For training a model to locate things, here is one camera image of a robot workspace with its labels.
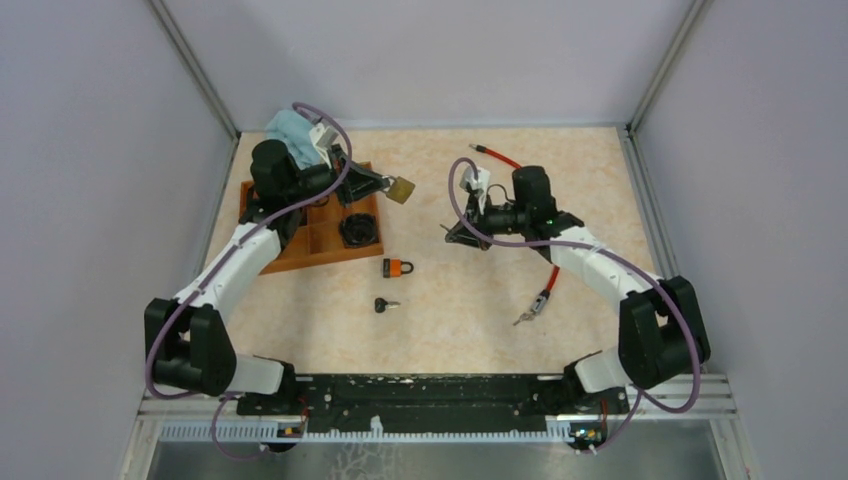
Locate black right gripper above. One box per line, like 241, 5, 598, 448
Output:
445, 191, 529, 252

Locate brass padlock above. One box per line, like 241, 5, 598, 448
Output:
383, 176, 416, 205

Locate orange black padlock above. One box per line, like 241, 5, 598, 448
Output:
382, 258, 415, 278

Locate red cable lock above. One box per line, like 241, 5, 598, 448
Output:
468, 143, 563, 313

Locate black head key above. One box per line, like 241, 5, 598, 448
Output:
374, 297, 401, 314

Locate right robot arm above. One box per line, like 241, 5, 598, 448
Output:
445, 164, 711, 412

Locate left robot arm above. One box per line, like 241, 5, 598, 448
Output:
144, 139, 399, 414

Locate rolled dark tie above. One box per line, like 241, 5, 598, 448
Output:
338, 213, 380, 249

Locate wooden divided tray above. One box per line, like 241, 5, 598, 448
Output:
234, 158, 385, 274

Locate light blue towel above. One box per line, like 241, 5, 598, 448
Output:
265, 109, 325, 170

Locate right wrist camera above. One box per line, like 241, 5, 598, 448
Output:
460, 166, 491, 195

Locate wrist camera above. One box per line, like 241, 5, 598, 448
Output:
460, 166, 491, 195
309, 122, 339, 158

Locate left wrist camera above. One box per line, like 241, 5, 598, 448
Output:
309, 122, 339, 158

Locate silver cable lock keys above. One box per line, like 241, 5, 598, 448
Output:
512, 312, 535, 326

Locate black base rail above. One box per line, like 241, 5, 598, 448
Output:
237, 373, 630, 429

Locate white slotted cable duct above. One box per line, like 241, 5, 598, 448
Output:
158, 415, 601, 444

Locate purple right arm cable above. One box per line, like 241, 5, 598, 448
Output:
448, 156, 704, 415

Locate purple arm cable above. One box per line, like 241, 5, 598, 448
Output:
144, 101, 352, 401
448, 156, 704, 415

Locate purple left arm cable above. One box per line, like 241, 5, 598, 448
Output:
144, 101, 352, 401

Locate aluminium frame post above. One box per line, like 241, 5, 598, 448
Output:
144, 0, 241, 142

